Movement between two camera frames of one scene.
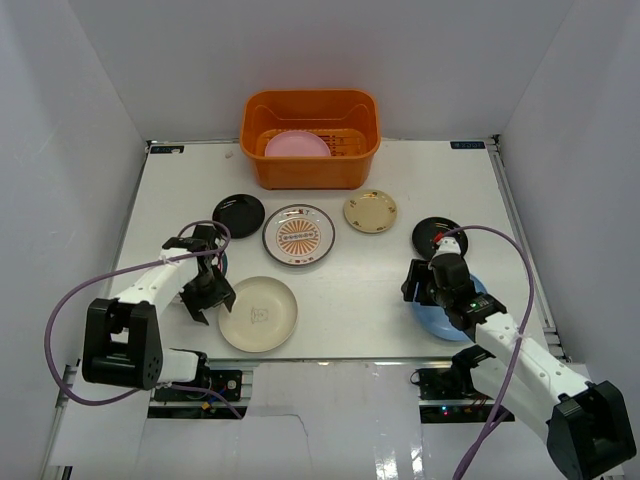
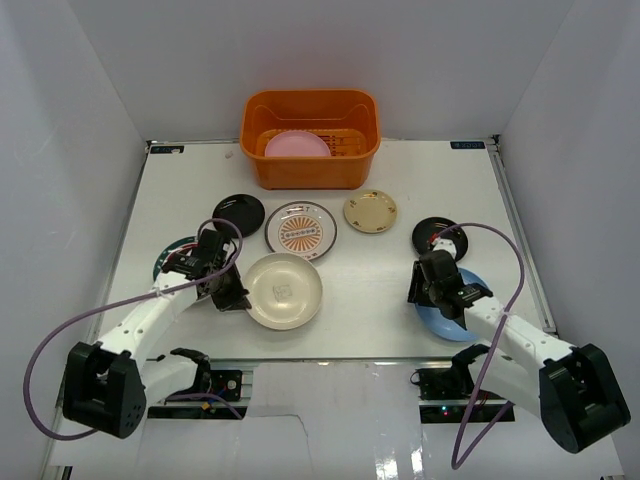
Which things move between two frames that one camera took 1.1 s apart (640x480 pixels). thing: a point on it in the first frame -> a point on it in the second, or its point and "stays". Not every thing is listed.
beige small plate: (370, 211) stays
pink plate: (297, 143) stays
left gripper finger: (195, 301) -> (235, 300)
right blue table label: (467, 145) stays
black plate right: (425, 231) stays
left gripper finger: (222, 291) -> (234, 280)
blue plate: (437, 320) stays
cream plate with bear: (263, 317) -> (284, 290)
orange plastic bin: (350, 120) stays
